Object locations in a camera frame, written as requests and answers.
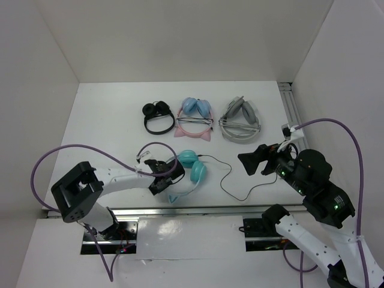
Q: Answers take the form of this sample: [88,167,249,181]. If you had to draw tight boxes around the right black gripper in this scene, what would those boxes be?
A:
[236,136,308,193]

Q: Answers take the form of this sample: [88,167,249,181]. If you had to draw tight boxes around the black headphone audio cable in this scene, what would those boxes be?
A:
[197,154,278,202]

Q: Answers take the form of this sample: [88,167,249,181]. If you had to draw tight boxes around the teal cat-ear headphones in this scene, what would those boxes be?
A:
[167,150,207,204]

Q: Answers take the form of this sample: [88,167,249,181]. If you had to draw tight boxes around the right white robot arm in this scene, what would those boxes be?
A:
[238,144,383,287]

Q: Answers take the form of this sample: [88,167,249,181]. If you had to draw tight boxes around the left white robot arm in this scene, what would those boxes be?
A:
[51,159,185,240]

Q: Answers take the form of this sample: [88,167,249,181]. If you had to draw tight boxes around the grey over-ear headphones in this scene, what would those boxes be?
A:
[218,96,261,145]

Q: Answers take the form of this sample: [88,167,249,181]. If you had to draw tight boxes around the pink and blue cat-ear headphones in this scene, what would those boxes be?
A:
[174,97,214,142]

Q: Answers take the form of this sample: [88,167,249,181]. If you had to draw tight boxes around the small black headphones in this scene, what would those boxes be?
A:
[142,101,176,135]

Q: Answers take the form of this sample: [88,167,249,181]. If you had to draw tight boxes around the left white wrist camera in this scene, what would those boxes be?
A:
[134,151,152,175]

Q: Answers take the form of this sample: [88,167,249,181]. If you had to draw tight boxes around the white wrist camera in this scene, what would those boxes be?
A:
[277,124,304,152]
[134,151,152,175]

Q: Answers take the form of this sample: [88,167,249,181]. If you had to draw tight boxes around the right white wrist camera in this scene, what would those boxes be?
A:
[277,124,304,152]

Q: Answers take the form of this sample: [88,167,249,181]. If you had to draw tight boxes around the aluminium right side rail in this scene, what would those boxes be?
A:
[277,82,301,130]

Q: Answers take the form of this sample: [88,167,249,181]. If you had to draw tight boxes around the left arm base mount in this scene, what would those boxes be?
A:
[80,217,139,255]

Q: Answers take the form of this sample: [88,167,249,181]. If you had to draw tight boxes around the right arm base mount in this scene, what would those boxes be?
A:
[238,218,298,252]

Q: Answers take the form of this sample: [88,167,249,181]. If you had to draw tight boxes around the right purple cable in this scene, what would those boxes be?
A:
[283,118,370,288]

